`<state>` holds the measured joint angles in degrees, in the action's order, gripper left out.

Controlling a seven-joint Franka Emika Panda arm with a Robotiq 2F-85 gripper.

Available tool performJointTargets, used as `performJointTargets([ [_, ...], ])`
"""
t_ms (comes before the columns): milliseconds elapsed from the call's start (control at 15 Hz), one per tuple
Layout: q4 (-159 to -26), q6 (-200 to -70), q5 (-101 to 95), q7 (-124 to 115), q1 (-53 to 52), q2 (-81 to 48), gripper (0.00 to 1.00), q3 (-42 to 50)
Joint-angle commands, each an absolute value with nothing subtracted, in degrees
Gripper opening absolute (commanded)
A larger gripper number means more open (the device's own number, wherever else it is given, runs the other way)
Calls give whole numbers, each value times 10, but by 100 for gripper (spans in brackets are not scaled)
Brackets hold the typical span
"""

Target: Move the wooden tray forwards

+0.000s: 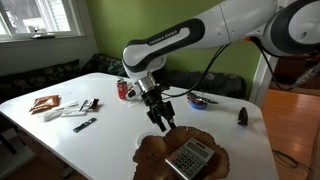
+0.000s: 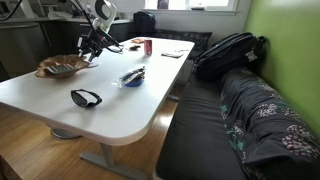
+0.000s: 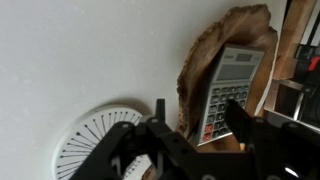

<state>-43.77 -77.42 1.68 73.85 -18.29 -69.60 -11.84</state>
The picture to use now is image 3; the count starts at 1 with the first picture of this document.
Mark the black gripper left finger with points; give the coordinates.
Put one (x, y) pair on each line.
(173, 158)

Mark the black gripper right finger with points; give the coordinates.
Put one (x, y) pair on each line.
(252, 131)

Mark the grey calculator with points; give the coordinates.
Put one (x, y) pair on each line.
(230, 78)

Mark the white round coaster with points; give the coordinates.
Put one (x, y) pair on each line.
(84, 135)

